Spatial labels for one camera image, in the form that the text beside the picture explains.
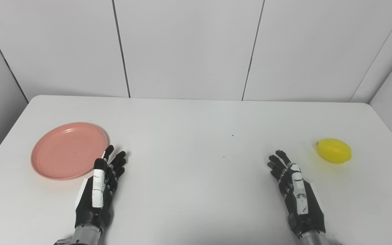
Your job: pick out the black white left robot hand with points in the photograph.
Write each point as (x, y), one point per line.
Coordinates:
(98, 204)

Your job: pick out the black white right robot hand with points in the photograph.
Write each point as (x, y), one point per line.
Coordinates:
(306, 211)

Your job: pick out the yellow plastic lemon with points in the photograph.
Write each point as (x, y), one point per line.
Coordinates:
(333, 150)

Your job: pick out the pink round plate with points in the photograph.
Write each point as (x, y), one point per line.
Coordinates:
(68, 151)

